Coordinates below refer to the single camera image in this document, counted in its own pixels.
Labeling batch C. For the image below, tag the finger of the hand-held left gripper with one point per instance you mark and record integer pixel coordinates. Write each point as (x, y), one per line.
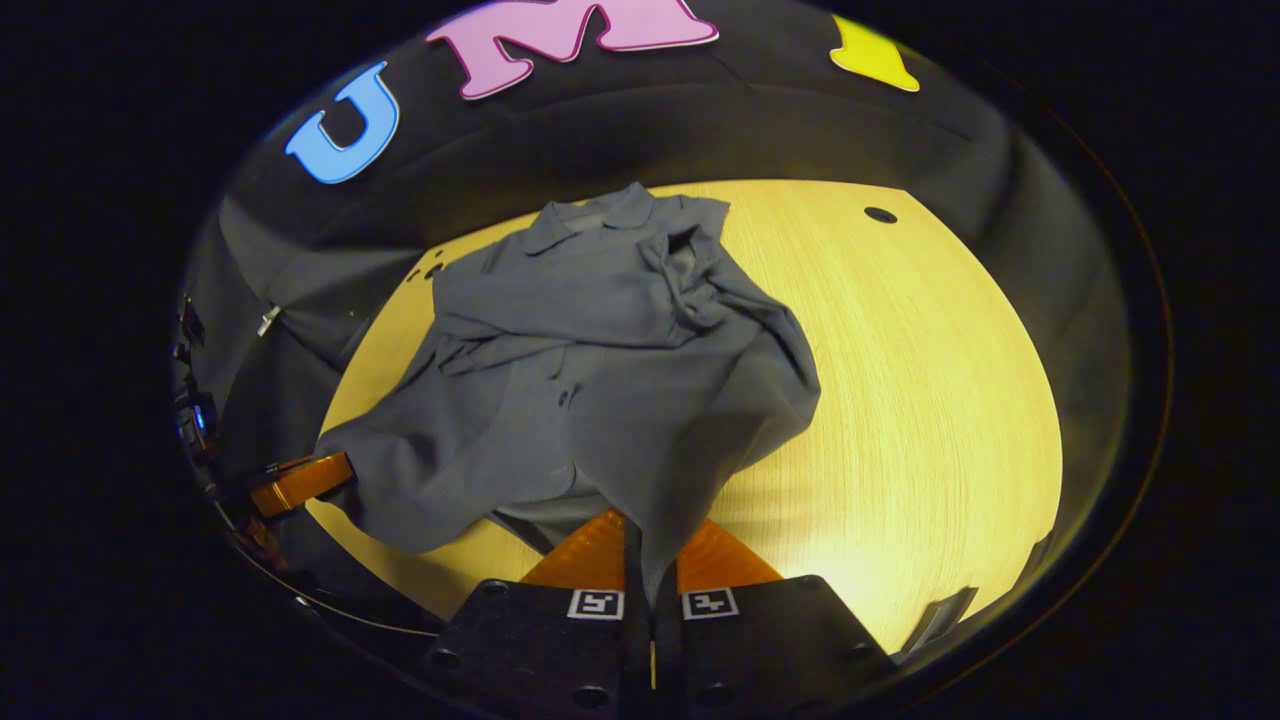
(300, 483)

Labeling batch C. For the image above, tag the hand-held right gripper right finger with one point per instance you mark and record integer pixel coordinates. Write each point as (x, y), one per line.
(770, 650)

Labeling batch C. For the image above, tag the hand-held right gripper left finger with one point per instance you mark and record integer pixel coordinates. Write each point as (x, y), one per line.
(540, 650)

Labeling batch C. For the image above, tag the grey button-up shirt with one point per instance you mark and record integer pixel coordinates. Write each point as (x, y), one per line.
(600, 380)

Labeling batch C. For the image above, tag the silver clip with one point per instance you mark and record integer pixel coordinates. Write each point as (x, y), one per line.
(268, 320)

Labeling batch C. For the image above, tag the black backdrop cloth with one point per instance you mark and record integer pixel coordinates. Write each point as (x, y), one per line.
(700, 120)

